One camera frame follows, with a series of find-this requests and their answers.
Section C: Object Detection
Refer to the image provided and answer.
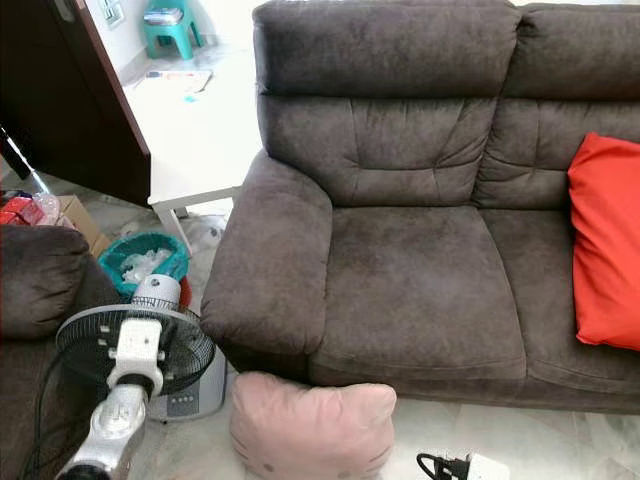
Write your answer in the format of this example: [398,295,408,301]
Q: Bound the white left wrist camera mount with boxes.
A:
[115,318,167,389]

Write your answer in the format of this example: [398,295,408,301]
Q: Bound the white plastic bag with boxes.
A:
[185,215,231,251]

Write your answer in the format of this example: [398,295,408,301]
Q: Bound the dark wooden door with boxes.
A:
[0,0,151,207]

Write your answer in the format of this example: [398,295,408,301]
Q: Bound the red packets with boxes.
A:
[0,195,51,227]

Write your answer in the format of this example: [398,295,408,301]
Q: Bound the pink pillow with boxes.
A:
[228,372,399,480]

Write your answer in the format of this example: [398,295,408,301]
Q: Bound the dark brown two-seat sofa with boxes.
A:
[200,0,640,416]

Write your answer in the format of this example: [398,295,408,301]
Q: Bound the dark brown long sofa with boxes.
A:
[0,225,121,480]

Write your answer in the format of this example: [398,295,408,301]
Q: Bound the cardboard box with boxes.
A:
[58,195,111,258]

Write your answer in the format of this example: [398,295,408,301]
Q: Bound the black table fan grey base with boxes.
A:
[55,275,229,421]

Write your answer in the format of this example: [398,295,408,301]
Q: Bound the red pillow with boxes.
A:
[567,132,640,353]

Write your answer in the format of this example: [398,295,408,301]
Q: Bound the patterned doormat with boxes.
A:
[145,68,211,97]

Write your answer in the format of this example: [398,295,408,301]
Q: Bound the stack of papers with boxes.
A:
[145,8,186,26]

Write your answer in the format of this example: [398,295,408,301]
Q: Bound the green plastic stool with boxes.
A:
[142,0,203,59]

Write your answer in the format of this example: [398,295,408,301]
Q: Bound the teal plastic basket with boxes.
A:
[98,230,191,301]

